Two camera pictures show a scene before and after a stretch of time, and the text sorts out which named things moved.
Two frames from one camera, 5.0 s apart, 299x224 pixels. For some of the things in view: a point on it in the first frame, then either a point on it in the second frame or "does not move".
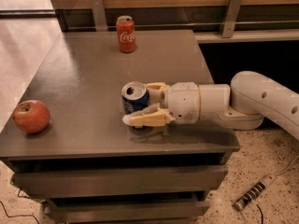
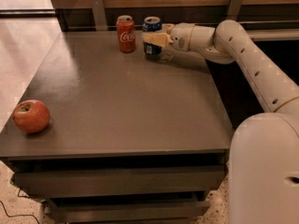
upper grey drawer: [121, 179] does not move
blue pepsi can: [135, 96] -> [151, 23]
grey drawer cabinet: [67, 142] does not move
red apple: [31, 116] does not move
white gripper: [182, 102] -> [181, 37]
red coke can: [126, 32] does not move
